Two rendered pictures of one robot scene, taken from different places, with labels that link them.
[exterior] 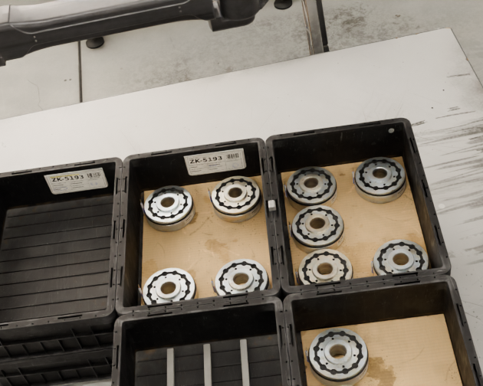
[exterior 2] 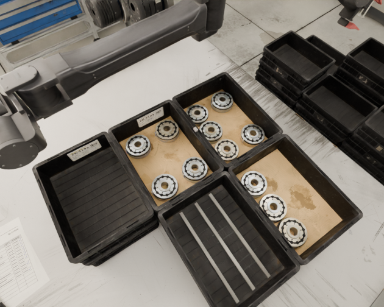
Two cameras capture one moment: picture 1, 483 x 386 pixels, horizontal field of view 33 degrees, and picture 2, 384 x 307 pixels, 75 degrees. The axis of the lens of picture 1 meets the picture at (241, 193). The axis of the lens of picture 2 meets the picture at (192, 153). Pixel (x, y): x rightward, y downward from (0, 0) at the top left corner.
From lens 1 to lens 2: 0.78 m
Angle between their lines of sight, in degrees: 27
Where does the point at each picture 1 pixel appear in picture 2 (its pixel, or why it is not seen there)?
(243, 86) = (126, 78)
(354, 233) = (224, 128)
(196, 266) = (167, 168)
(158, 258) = (146, 172)
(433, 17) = not seen: hidden behind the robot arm
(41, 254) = (85, 194)
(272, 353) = (224, 194)
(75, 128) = (53, 121)
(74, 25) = (122, 57)
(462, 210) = not seen: hidden behind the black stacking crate
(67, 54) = not seen: hidden behind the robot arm
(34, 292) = (93, 215)
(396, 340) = (267, 167)
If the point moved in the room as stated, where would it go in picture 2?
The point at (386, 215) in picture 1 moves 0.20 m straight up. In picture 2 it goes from (231, 116) to (240, 86)
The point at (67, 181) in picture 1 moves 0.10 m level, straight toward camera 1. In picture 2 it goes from (80, 152) to (98, 165)
